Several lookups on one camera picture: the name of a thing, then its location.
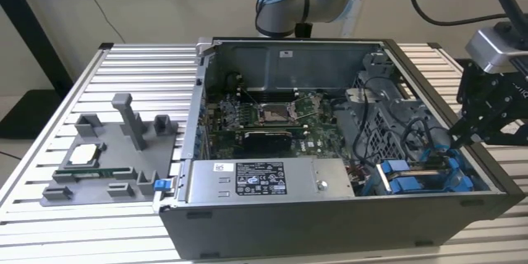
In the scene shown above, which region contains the blue disk wire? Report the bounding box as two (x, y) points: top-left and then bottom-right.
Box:
(420, 138), (450, 161)

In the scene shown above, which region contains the hard disk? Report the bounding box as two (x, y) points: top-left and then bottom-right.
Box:
(379, 149), (474, 195)

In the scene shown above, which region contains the grey metal disk bay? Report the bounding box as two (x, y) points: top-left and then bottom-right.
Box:
(334, 70), (455, 169)

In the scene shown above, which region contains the green motherboard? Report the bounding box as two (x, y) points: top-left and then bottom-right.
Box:
(204, 90), (352, 166)

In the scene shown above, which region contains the CPU socket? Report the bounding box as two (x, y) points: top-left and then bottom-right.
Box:
(258, 101), (300, 126)

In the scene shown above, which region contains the black graphics card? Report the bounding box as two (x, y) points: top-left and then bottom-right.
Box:
(242, 130), (294, 153)

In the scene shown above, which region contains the open PC case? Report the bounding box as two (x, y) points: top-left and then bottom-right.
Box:
(152, 36), (527, 260)

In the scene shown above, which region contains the grey power supply unit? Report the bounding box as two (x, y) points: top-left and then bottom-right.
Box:
(182, 157), (356, 203)

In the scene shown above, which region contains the grey parts rack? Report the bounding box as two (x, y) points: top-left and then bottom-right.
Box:
(39, 92), (182, 208)

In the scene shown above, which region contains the green RAM stick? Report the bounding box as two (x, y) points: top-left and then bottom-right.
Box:
(55, 167), (134, 176)

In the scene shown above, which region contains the silver CPU chip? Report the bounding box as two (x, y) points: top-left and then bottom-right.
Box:
(68, 143), (103, 166)

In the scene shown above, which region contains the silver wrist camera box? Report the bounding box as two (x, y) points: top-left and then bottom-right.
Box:
(464, 27), (528, 75)

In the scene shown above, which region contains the black disk wire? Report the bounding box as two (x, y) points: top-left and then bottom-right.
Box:
(402, 117), (440, 155)

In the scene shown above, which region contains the long black case wire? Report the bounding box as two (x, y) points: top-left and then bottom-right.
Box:
(352, 74), (408, 161)

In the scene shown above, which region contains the red and yellow wire bundle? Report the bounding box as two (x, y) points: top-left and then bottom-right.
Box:
(346, 158), (372, 184)

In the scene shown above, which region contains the thin black wall wire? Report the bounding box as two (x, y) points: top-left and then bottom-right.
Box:
(70, 0), (124, 42)

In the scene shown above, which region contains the black upright frame post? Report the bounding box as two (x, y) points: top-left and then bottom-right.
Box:
(0, 0), (79, 95)

